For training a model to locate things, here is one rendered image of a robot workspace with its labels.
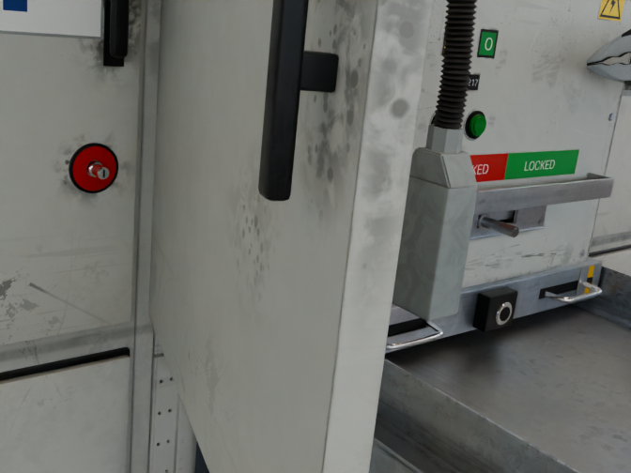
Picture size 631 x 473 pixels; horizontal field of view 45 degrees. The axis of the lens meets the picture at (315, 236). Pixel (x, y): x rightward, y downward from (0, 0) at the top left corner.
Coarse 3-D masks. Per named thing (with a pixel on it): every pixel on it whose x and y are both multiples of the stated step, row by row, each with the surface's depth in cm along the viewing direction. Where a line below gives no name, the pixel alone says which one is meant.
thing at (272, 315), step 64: (192, 0) 74; (256, 0) 54; (320, 0) 42; (384, 0) 36; (192, 64) 74; (256, 64) 54; (320, 64) 40; (384, 64) 37; (192, 128) 74; (256, 128) 54; (320, 128) 43; (384, 128) 38; (192, 192) 74; (256, 192) 54; (320, 192) 43; (384, 192) 39; (192, 256) 75; (256, 256) 54; (320, 256) 43; (384, 256) 40; (192, 320) 75; (256, 320) 55; (320, 320) 43; (384, 320) 41; (192, 384) 75; (256, 384) 55; (320, 384) 43; (256, 448) 55; (320, 448) 43
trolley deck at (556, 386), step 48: (480, 336) 105; (528, 336) 106; (576, 336) 108; (624, 336) 110; (432, 384) 89; (480, 384) 90; (528, 384) 92; (576, 384) 93; (624, 384) 94; (384, 432) 78; (528, 432) 81; (576, 432) 82; (624, 432) 83
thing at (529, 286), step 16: (544, 272) 109; (560, 272) 111; (576, 272) 114; (464, 288) 99; (480, 288) 100; (496, 288) 102; (512, 288) 104; (528, 288) 107; (544, 288) 110; (560, 288) 112; (576, 288) 115; (464, 304) 98; (528, 304) 108; (544, 304) 111; (560, 304) 113; (400, 320) 91; (416, 320) 93; (448, 320) 97; (464, 320) 99; (400, 336) 92; (416, 336) 94; (448, 336) 98
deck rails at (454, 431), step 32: (608, 288) 118; (608, 320) 115; (384, 384) 79; (416, 384) 75; (384, 416) 79; (416, 416) 75; (448, 416) 72; (480, 416) 69; (416, 448) 75; (448, 448) 72; (480, 448) 69; (512, 448) 66
